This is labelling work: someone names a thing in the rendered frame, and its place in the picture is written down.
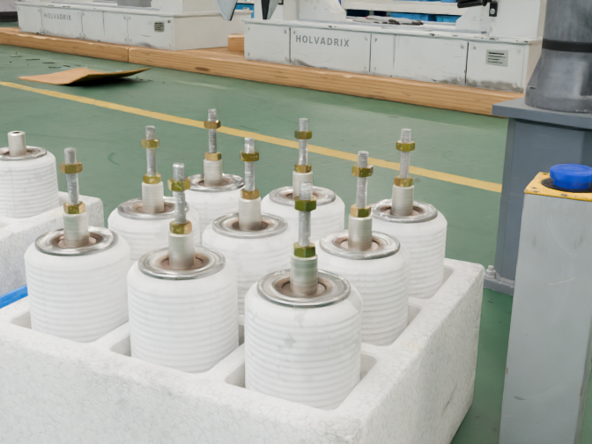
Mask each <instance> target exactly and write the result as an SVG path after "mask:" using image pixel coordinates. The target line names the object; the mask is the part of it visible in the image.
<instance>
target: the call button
mask: <svg viewBox="0 0 592 444"><path fill-rule="evenodd" d="M550 177H551V178H552V179H553V184H555V185H556V186H559V187H562V188H567V189H588V188H590V187H591V182H592V167H590V166H583V165H577V164H557V165H555V166H552V167H551V168H550Z"/></svg>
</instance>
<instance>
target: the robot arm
mask: <svg viewBox="0 0 592 444"><path fill-rule="evenodd" d="M214 1H215V3H216V5H217V7H218V9H219V11H220V13H221V15H222V17H223V19H224V20H228V21H231V20H232V17H233V13H234V10H235V7H236V4H237V2H238V0H214ZM278 2H279V0H261V4H262V15H263V20H268V19H270V18H271V16H272V14H273V12H274V10H275V9H276V7H277V5H278ZM524 103H525V104H526V105H528V106H531V107H536V108H541V109H546V110H551V111H559V112H568V113H582V114H592V0H546V9H545V17H544V33H543V42H542V50H541V55H540V57H539V59H538V61H537V63H536V67H535V69H534V71H533V73H532V75H531V78H530V80H529V82H528V85H527V87H526V90H525V98H524Z"/></svg>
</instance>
